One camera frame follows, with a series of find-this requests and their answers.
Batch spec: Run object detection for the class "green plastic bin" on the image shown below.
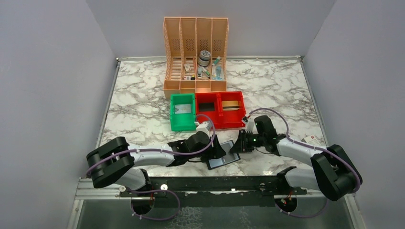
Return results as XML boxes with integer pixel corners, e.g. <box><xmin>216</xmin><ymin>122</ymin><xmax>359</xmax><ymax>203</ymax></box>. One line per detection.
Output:
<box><xmin>170</xmin><ymin>94</ymin><xmax>196</xmax><ymax>131</ymax></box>

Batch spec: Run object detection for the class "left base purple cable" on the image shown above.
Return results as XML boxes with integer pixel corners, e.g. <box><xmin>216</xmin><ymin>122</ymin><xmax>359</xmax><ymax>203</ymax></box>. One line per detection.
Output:
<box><xmin>130</xmin><ymin>189</ymin><xmax>181</xmax><ymax>221</ymax></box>

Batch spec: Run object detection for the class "gold credit card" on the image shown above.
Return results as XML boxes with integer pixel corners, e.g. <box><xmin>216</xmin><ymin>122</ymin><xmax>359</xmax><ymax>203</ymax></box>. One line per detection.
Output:
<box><xmin>222</xmin><ymin>101</ymin><xmax>240</xmax><ymax>111</ymax></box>

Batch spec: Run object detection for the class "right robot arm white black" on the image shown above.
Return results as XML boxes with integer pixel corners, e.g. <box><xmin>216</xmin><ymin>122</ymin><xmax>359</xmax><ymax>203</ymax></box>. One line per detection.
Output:
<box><xmin>230</xmin><ymin>115</ymin><xmax>362</xmax><ymax>201</ymax></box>

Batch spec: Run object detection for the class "black card holder wallet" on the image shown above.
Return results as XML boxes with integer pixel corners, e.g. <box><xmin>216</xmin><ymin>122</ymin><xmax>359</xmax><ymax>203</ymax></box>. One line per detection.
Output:
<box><xmin>207</xmin><ymin>140</ymin><xmax>241</xmax><ymax>170</ymax></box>

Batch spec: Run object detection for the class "black card in red bin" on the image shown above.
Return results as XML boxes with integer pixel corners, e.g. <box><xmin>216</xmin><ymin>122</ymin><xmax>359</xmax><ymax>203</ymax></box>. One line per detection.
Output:
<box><xmin>198</xmin><ymin>103</ymin><xmax>215</xmax><ymax>112</ymax></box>

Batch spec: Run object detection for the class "red plastic bin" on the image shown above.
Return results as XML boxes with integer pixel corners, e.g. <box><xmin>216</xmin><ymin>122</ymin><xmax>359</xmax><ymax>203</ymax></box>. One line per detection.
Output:
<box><xmin>195</xmin><ymin>93</ymin><xmax>222</xmax><ymax>129</ymax></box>
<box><xmin>219</xmin><ymin>91</ymin><xmax>246</xmax><ymax>129</ymax></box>

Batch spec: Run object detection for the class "green marker pen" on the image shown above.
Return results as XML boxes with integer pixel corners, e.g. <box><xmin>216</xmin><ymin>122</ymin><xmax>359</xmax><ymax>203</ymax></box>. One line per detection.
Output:
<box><xmin>200</xmin><ymin>67</ymin><xmax>211</xmax><ymax>79</ymax></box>

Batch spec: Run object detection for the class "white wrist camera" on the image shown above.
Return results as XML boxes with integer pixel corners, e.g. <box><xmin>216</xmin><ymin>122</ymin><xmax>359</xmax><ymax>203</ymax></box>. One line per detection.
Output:
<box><xmin>242</xmin><ymin>116</ymin><xmax>255</xmax><ymax>132</ymax></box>
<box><xmin>196</xmin><ymin>121</ymin><xmax>213</xmax><ymax>135</ymax></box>

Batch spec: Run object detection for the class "small white box in organizer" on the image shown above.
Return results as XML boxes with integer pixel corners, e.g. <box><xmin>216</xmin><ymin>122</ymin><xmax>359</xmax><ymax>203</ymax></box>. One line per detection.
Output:
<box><xmin>184</xmin><ymin>63</ymin><xmax>192</xmax><ymax>72</ymax></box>

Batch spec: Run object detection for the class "peach desk file organizer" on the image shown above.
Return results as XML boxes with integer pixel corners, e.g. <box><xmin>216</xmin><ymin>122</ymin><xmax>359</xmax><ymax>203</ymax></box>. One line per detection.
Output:
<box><xmin>163</xmin><ymin>17</ymin><xmax>229</xmax><ymax>99</ymax></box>

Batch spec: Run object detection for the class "blue packaged item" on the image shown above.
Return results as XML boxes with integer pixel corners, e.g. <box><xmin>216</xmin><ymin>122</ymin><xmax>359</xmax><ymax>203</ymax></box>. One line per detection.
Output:
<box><xmin>212</xmin><ymin>65</ymin><xmax>224</xmax><ymax>81</ymax></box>

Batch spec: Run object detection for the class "round grey tin jar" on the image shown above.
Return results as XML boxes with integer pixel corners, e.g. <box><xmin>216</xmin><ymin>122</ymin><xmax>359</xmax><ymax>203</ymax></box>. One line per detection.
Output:
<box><xmin>197</xmin><ymin>50</ymin><xmax>211</xmax><ymax>67</ymax></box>

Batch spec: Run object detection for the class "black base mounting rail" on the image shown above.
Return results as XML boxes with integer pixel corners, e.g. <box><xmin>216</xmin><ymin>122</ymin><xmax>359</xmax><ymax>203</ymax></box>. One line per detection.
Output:
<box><xmin>119</xmin><ymin>176</ymin><xmax>308</xmax><ymax>198</ymax></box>

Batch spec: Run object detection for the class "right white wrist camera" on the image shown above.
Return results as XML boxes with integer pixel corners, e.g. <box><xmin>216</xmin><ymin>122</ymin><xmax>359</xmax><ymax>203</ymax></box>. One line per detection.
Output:
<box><xmin>242</xmin><ymin>116</ymin><xmax>255</xmax><ymax>132</ymax></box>

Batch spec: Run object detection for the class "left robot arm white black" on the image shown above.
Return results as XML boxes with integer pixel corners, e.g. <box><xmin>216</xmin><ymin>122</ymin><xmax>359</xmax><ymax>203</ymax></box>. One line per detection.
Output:
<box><xmin>85</xmin><ymin>131</ymin><xmax>226</xmax><ymax>190</ymax></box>

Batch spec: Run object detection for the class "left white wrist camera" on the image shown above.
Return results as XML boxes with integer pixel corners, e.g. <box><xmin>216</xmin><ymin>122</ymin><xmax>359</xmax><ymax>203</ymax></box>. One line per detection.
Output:
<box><xmin>196</xmin><ymin>121</ymin><xmax>213</xmax><ymax>135</ymax></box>

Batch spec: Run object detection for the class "silver card in green bin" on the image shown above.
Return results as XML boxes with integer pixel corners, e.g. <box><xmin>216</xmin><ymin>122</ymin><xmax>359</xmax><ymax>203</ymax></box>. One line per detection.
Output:
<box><xmin>174</xmin><ymin>104</ymin><xmax>192</xmax><ymax>114</ymax></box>

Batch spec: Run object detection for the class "green capped tube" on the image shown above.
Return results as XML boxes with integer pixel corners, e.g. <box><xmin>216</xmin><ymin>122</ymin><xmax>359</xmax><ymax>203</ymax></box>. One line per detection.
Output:
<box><xmin>212</xmin><ymin>56</ymin><xmax>221</xmax><ymax>66</ymax></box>

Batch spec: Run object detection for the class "small white bottle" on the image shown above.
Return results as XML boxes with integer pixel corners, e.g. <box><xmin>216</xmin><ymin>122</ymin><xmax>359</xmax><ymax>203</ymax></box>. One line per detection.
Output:
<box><xmin>197</xmin><ymin>68</ymin><xmax>202</xmax><ymax>79</ymax></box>

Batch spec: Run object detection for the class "small white box red label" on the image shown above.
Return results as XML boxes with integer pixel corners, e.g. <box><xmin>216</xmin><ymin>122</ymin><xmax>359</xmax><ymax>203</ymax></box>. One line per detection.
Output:
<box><xmin>302</xmin><ymin>135</ymin><xmax>321</xmax><ymax>146</ymax></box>

